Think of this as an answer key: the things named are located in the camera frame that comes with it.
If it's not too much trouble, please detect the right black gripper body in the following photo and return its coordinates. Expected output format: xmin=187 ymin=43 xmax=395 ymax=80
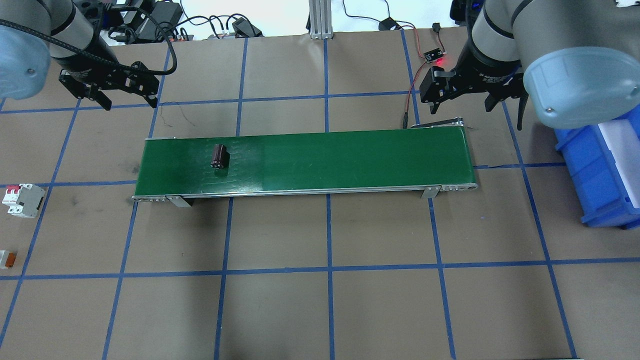
xmin=419 ymin=39 xmax=529 ymax=104

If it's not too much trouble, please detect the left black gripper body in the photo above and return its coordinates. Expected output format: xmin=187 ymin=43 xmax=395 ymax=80
xmin=50 ymin=35 xmax=160 ymax=101

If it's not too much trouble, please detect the dark brown capacitor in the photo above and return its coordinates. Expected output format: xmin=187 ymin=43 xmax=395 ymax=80
xmin=210 ymin=144 xmax=231 ymax=170

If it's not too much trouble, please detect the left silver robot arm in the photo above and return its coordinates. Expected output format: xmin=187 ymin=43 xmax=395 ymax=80
xmin=0 ymin=0 xmax=160 ymax=111

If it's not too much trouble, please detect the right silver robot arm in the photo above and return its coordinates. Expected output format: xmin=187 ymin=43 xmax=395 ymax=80
xmin=419 ymin=0 xmax=640 ymax=130

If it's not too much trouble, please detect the red LED sensor board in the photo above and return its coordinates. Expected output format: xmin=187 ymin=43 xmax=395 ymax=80
xmin=423 ymin=48 xmax=446 ymax=64

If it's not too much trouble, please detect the green conveyor belt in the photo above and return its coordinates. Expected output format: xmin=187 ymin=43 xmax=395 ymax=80
xmin=132 ymin=121 xmax=479 ymax=207

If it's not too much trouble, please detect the large black power brick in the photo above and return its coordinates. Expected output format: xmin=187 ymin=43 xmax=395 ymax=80
xmin=134 ymin=1 xmax=184 ymax=44

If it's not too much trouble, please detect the black power adapter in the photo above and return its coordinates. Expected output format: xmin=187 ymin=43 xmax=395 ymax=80
xmin=231 ymin=17 xmax=264 ymax=38

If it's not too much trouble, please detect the blue plastic bin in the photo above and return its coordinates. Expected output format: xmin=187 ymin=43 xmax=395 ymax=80
xmin=554 ymin=108 xmax=640 ymax=229

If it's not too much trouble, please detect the white red circuit breaker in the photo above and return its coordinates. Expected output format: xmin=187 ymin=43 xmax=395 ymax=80
xmin=1 ymin=183 xmax=46 ymax=219

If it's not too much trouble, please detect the small orange white part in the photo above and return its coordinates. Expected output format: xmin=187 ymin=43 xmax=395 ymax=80
xmin=0 ymin=250 xmax=16 ymax=269

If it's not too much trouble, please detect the aluminium frame post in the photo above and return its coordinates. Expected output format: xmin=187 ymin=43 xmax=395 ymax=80
xmin=308 ymin=0 xmax=334 ymax=40

